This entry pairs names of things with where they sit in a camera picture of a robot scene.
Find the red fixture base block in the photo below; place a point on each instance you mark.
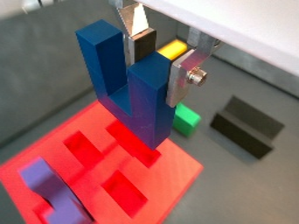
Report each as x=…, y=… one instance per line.
x=126, y=183

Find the green arch block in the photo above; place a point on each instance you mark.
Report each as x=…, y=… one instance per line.
x=186, y=120

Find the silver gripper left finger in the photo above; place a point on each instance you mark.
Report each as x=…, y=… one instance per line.
x=141, y=36

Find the blue U-shaped block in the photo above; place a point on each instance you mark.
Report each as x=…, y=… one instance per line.
x=130, y=90

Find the purple U-shaped block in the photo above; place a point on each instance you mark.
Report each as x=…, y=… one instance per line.
x=45, y=181

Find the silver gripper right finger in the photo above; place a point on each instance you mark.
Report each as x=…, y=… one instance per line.
x=186, y=69

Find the black regrasp stand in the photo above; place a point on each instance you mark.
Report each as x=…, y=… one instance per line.
x=248, y=127

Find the yellow long bar block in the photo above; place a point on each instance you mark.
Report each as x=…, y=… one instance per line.
x=174, y=49

